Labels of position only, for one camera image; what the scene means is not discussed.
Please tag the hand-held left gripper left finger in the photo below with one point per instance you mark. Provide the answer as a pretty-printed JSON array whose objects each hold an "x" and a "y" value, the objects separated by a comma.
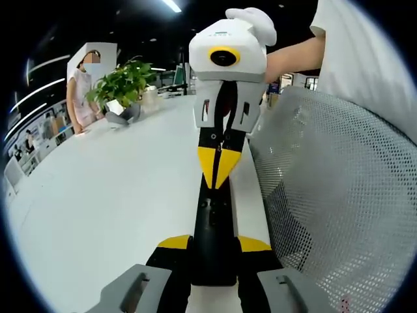
[{"x": 163, "y": 270}]

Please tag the person's right hand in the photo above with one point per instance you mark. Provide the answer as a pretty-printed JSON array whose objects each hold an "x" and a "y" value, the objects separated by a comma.
[{"x": 260, "y": 23}]

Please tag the grey mesh chair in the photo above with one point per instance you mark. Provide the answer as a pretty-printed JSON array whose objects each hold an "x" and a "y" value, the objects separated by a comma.
[{"x": 342, "y": 195}]

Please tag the green potted plant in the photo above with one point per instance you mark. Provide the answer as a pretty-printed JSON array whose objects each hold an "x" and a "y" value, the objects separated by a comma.
[{"x": 120, "y": 84}]

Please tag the white office chair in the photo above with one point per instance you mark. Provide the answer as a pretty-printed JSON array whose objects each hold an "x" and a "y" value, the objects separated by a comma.
[{"x": 14, "y": 172}]

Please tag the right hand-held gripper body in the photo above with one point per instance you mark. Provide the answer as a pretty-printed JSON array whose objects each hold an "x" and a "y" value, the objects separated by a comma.
[{"x": 228, "y": 70}]

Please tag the operator in white shirt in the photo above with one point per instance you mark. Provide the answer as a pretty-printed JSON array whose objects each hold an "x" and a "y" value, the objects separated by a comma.
[{"x": 365, "y": 58}]

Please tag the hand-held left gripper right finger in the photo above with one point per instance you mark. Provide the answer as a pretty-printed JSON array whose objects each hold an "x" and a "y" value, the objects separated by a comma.
[{"x": 257, "y": 261}]

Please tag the black remote control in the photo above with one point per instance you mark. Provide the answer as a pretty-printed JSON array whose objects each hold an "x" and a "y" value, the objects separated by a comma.
[{"x": 213, "y": 247}]

